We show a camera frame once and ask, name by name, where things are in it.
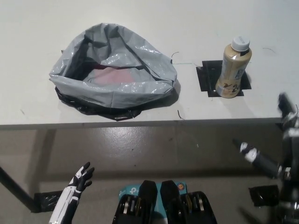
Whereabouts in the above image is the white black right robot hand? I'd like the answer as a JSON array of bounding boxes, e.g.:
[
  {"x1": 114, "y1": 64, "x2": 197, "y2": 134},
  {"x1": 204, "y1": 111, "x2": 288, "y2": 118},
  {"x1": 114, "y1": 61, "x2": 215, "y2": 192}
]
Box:
[{"x1": 233, "y1": 92, "x2": 299, "y2": 183}]

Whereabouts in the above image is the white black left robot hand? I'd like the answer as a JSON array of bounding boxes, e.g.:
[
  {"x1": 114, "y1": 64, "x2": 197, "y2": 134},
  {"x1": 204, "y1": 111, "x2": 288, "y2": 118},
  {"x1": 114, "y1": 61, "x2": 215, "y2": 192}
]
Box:
[{"x1": 48, "y1": 162, "x2": 95, "y2": 224}]

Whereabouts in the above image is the beige protein shake bottle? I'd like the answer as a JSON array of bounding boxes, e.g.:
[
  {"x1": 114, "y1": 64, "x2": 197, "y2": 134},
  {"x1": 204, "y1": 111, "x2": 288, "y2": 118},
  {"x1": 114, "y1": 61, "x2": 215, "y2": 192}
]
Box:
[{"x1": 214, "y1": 36, "x2": 253, "y2": 99}]

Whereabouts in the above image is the grey plastic bag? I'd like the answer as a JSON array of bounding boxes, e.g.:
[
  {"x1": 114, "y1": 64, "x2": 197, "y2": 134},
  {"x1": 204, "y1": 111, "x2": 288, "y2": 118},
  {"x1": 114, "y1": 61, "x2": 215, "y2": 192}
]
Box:
[{"x1": 48, "y1": 22, "x2": 178, "y2": 109}]

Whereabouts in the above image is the black floor tape patch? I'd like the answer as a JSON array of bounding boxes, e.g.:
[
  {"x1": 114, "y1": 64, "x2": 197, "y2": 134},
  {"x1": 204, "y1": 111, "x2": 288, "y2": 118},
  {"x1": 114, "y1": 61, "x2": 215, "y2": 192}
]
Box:
[
  {"x1": 249, "y1": 185, "x2": 280, "y2": 207},
  {"x1": 30, "y1": 190, "x2": 64, "y2": 213}
]

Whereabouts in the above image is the black table leg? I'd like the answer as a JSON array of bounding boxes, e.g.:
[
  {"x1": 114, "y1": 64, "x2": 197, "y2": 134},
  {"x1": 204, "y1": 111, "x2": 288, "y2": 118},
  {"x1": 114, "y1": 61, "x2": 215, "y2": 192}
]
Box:
[{"x1": 0, "y1": 165, "x2": 36, "y2": 207}]

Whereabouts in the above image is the teal router box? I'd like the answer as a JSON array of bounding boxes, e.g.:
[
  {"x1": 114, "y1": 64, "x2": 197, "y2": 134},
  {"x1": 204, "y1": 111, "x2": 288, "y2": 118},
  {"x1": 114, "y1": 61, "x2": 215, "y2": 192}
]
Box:
[{"x1": 117, "y1": 181, "x2": 187, "y2": 224}]

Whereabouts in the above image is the black tape square marker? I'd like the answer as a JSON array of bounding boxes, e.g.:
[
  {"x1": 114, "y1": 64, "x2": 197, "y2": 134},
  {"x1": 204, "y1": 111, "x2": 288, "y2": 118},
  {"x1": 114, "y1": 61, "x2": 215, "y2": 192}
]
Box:
[{"x1": 195, "y1": 60, "x2": 252, "y2": 98}]

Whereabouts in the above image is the pink flat item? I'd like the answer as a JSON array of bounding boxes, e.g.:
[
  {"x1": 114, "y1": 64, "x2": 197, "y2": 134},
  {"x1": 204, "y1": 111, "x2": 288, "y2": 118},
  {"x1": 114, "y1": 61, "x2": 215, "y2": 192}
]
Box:
[{"x1": 87, "y1": 66, "x2": 136, "y2": 85}]

